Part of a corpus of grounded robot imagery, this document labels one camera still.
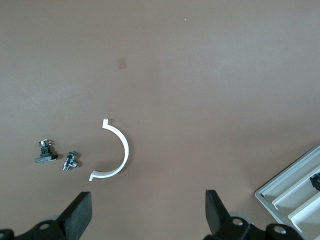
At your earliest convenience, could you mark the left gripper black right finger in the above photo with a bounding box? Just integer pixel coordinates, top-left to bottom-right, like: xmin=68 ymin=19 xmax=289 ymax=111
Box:
xmin=203 ymin=189 xmax=251 ymax=240

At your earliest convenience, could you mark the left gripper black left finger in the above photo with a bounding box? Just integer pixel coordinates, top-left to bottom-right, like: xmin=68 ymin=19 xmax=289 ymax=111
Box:
xmin=15 ymin=191 xmax=94 ymax=240

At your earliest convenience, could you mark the black part inside drawer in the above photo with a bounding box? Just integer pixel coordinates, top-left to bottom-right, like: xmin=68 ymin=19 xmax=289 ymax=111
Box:
xmin=309 ymin=172 xmax=320 ymax=193

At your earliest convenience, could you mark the clear tape patch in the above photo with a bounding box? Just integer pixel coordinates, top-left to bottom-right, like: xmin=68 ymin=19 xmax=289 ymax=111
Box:
xmin=115 ymin=57 xmax=127 ymax=70

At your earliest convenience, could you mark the small silver switch part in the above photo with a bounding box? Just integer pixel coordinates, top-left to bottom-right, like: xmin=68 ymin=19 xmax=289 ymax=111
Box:
xmin=61 ymin=150 xmax=80 ymax=173

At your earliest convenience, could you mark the black switch component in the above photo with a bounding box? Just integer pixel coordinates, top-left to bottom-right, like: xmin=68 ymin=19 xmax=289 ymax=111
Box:
xmin=34 ymin=139 xmax=59 ymax=164

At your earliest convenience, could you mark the white half-ring clamp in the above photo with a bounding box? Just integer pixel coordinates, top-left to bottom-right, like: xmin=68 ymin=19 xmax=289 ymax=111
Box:
xmin=88 ymin=118 xmax=131 ymax=183

